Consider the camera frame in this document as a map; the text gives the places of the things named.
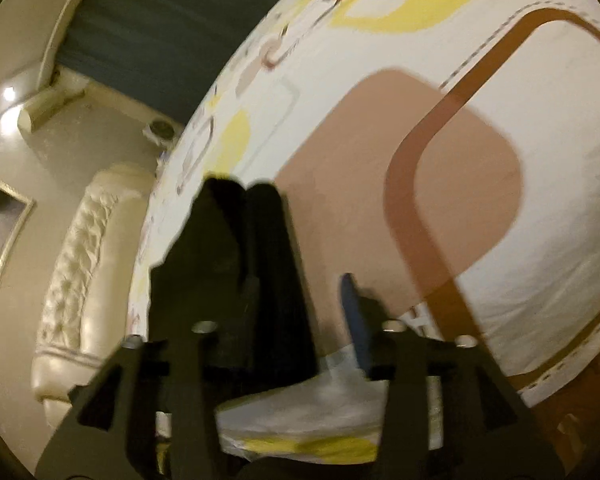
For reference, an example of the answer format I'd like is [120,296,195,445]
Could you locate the black pants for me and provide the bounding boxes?
[148,178,320,402]

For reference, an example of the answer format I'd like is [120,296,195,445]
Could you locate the cream tufted headboard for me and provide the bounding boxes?
[31,164,154,428]

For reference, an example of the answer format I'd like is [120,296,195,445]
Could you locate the patterned white bed sheet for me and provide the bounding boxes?
[129,0,600,464]

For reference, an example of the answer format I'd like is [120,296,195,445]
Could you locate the small desk fan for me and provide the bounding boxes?
[143,119,176,150]

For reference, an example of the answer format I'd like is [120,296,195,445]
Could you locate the dark green curtain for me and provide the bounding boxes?
[56,0,278,124]

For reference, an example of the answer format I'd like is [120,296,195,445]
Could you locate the white wall air conditioner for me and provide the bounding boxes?
[17,86,84,134]

